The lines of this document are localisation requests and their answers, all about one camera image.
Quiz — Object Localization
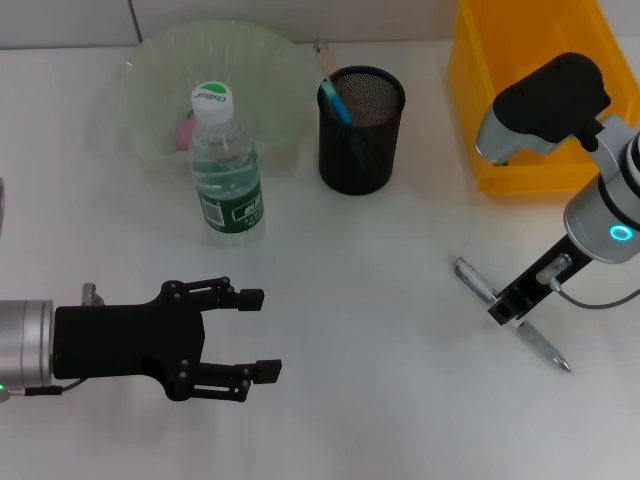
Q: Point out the silver white ballpoint pen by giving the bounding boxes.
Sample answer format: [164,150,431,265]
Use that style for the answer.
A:
[453,257,572,374]

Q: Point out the clear plastic ruler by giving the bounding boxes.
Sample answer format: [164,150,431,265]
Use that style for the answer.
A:
[312,37,357,116]

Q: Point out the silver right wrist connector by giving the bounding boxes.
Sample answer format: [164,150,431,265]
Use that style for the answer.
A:
[535,253,573,292]

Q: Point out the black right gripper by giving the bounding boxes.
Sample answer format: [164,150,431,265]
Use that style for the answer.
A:
[486,232,590,328]

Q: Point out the grey right wrist camera housing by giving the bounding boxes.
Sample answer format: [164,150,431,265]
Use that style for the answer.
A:
[474,52,612,169]

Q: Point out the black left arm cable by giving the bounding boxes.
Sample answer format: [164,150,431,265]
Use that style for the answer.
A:
[0,377,89,402]

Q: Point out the translucent green fruit bowl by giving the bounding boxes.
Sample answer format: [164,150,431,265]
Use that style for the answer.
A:
[112,19,311,161]

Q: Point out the black mesh pen holder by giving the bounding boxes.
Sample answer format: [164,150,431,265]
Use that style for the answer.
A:
[317,64,406,196]

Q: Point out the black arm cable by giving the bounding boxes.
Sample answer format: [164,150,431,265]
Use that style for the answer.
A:
[0,377,89,402]
[552,282,640,308]

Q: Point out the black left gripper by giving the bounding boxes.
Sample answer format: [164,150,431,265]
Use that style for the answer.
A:
[52,275,284,404]

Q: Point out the yellow plastic bin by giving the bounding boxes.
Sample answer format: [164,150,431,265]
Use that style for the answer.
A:
[446,0,640,195]

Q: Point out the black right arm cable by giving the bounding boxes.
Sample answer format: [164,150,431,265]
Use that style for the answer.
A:
[552,282,640,308]

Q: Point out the clear green-label water bottle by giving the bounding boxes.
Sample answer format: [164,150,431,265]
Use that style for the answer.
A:
[188,79,266,246]

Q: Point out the blue scissors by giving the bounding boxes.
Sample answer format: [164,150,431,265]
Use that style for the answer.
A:
[319,77,371,166]

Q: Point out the pink toy peach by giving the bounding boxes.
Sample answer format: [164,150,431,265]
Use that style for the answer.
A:
[173,110,199,151]

